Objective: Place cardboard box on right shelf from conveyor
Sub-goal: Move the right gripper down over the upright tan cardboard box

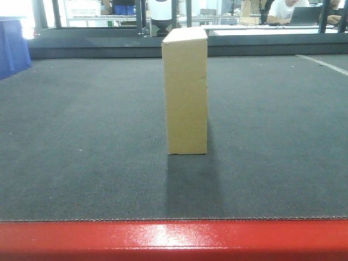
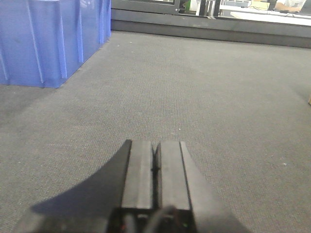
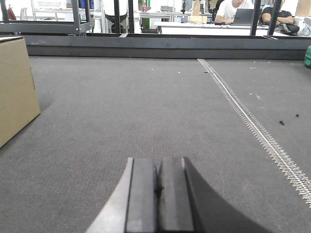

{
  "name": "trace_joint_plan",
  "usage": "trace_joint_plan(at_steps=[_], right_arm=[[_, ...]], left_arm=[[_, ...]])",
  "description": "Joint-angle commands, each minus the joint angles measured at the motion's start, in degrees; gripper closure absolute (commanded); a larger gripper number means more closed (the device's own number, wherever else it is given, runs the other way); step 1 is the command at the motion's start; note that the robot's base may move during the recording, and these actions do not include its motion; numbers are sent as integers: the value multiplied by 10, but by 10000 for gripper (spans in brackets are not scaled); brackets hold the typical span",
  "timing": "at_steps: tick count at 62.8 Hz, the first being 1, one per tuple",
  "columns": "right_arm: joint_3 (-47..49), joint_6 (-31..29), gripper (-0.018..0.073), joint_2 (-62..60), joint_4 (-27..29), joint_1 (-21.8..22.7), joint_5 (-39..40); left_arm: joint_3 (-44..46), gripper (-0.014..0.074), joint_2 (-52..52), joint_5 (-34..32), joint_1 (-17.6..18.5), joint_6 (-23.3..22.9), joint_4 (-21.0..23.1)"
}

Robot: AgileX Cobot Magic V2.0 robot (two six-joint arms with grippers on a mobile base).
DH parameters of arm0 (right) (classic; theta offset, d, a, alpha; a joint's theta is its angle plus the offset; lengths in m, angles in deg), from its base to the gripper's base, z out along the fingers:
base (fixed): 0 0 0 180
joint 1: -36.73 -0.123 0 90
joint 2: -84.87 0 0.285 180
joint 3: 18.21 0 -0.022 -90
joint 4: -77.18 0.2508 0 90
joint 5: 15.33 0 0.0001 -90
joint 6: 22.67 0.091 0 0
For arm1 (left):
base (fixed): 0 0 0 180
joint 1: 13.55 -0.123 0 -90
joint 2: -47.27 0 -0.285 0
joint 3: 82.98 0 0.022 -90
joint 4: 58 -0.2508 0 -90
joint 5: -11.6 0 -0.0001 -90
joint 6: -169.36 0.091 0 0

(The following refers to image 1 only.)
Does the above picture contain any brown cardboard box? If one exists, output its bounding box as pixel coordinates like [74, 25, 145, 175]
[161, 27, 208, 155]

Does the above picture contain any white cylindrical robot base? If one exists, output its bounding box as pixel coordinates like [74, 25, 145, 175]
[148, 0, 175, 37]

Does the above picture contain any red conveyor front edge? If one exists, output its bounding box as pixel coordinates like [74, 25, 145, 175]
[1, 220, 347, 260]

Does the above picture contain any white desk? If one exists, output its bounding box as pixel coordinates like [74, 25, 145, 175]
[200, 23, 348, 36]

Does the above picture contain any person in white shirt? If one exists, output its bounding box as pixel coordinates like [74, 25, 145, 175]
[267, 0, 310, 24]

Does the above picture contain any black laptop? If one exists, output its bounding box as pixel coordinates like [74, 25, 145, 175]
[288, 7, 321, 26]

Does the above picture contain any blue plastic crate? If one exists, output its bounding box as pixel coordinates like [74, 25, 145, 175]
[1, 17, 32, 80]

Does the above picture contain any black conveyor back rail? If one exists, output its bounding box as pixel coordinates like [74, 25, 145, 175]
[28, 33, 347, 59]

